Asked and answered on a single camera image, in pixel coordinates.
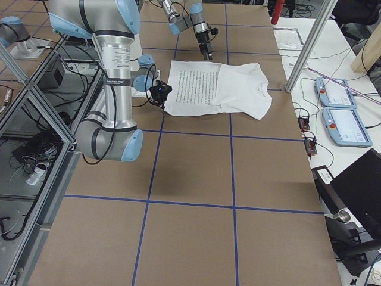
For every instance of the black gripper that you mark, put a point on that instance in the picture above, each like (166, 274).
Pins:
(203, 39)
(154, 98)

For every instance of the white long-sleeve text shirt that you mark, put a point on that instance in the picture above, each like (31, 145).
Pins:
(201, 88)

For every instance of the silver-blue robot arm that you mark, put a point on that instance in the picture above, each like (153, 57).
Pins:
(109, 132)
(181, 19)

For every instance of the third grey-blue robot arm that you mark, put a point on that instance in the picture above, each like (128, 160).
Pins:
(13, 30)

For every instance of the clear plastic bag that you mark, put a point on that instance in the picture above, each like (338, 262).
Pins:
(288, 39)

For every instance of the red cylinder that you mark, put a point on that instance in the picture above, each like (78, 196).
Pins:
(277, 11)

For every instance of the grey electronics box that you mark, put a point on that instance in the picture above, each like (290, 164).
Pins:
(53, 76)

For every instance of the upper orange circuit board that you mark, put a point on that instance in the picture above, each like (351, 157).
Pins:
(304, 124)

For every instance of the orange circuit board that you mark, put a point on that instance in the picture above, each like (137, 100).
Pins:
(310, 147)
(304, 124)

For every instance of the upper blue teach pendant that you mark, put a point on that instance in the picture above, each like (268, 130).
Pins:
(331, 94)

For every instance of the blue teach pendant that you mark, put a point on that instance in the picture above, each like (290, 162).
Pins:
(331, 94)
(345, 127)

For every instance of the lower orange circuit board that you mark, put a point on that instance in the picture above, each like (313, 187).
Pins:
(310, 147)

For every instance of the white power strip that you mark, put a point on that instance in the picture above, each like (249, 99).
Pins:
(38, 172)

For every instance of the lower blue teach pendant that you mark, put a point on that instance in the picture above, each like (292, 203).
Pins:
(345, 127)

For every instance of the wooden beam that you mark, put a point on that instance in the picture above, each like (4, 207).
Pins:
(369, 53)

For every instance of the black box with label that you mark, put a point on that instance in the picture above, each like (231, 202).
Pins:
(323, 181)

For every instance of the black laptop computer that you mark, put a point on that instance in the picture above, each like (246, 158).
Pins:
(358, 186)

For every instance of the aluminium frame rail structure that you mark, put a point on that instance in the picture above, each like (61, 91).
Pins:
(38, 127)

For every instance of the grey aluminium frame post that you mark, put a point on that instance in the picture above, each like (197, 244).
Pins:
(313, 36)

